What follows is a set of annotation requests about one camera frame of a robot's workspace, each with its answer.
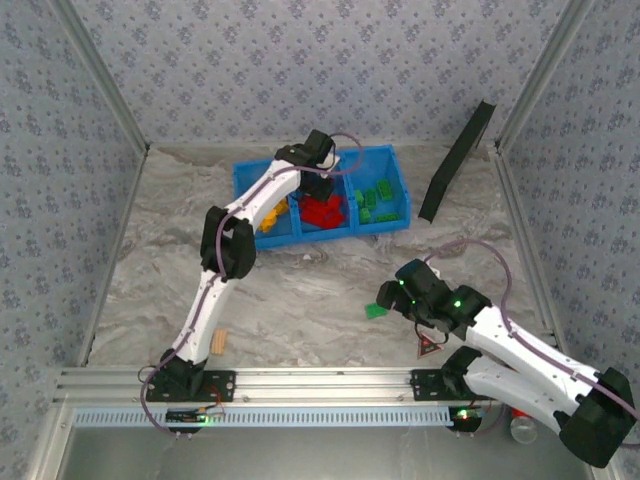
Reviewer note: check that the red lego brick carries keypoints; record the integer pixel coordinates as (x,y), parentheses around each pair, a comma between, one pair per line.
(340,218)
(312,209)
(335,204)
(320,221)

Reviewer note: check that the green lego brick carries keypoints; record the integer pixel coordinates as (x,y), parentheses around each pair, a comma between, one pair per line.
(385,189)
(375,311)
(359,197)
(365,216)
(371,198)
(387,217)

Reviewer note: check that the yellow lego brick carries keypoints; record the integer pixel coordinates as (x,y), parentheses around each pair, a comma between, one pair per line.
(283,206)

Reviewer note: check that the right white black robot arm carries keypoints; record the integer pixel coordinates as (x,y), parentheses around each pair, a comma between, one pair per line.
(525,350)

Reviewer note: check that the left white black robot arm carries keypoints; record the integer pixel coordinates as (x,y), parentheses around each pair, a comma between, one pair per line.
(270,185)

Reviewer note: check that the black red triangle sign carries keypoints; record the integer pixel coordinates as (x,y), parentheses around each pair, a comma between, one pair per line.
(427,349)

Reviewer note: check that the small white scrap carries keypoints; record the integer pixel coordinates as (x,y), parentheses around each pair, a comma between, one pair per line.
(307,257)

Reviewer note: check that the small black circuit board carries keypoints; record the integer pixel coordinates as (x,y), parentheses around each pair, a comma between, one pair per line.
(185,415)
(465,415)

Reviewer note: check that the black foam panel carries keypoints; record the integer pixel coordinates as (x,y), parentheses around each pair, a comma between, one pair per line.
(457,160)

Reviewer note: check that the red glitter tube clear cap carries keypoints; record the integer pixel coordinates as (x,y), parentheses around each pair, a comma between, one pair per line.
(524,430)

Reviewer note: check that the small wooden block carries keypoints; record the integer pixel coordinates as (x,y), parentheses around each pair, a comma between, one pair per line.
(219,342)

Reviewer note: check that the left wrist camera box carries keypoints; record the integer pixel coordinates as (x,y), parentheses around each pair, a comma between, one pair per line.
(334,162)

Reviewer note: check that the aluminium frame rail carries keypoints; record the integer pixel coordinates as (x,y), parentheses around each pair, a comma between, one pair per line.
(320,385)

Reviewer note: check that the aluminium side rail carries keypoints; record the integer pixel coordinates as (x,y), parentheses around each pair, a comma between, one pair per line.
(130,200)
(517,200)

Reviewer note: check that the aluminium corner post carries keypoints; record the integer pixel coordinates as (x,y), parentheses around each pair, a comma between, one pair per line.
(106,75)
(538,75)

